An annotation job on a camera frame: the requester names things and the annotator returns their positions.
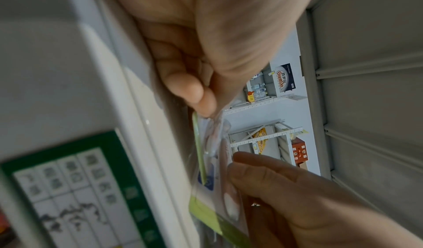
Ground red gift box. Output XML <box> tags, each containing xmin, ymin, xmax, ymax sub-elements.
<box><xmin>291</xmin><ymin>137</ymin><xmax>310</xmax><ymax>171</ymax></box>

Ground pink toothbrush packet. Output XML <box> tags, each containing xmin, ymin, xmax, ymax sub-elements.
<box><xmin>191</xmin><ymin>111</ymin><xmax>232</xmax><ymax>188</ymax></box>
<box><xmin>188</xmin><ymin>137</ymin><xmax>253</xmax><ymax>248</ymax></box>

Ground white drinks shelving unit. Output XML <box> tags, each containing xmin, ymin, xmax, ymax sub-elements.
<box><xmin>224</xmin><ymin>61</ymin><xmax>307</xmax><ymax>113</ymax></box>

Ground cluster of water and soda bottles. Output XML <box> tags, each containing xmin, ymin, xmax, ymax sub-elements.
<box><xmin>249</xmin><ymin>73</ymin><xmax>268</xmax><ymax>99</ymax></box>

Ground white metal shelf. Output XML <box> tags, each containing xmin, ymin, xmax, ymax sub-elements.
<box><xmin>0</xmin><ymin>0</ymin><xmax>423</xmax><ymax>248</ymax></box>

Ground blue and white water carton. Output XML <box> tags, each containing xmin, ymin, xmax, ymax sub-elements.
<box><xmin>274</xmin><ymin>63</ymin><xmax>297</xmax><ymax>93</ymax></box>

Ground white snack shelving unit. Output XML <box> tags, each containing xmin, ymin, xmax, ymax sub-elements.
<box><xmin>227</xmin><ymin>118</ymin><xmax>310</xmax><ymax>169</ymax></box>

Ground person's left hand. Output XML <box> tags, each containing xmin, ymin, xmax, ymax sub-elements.
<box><xmin>105</xmin><ymin>0</ymin><xmax>325</xmax><ymax>118</ymax></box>

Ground person's right hand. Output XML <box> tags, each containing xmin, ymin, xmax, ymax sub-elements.
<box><xmin>226</xmin><ymin>151</ymin><xmax>423</xmax><ymax>248</ymax></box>

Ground green-bordered price label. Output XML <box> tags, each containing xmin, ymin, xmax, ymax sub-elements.
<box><xmin>0</xmin><ymin>129</ymin><xmax>166</xmax><ymax>248</ymax></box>

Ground yellow snack packet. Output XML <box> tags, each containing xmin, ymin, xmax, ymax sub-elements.
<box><xmin>252</xmin><ymin>127</ymin><xmax>268</xmax><ymax>155</ymax></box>

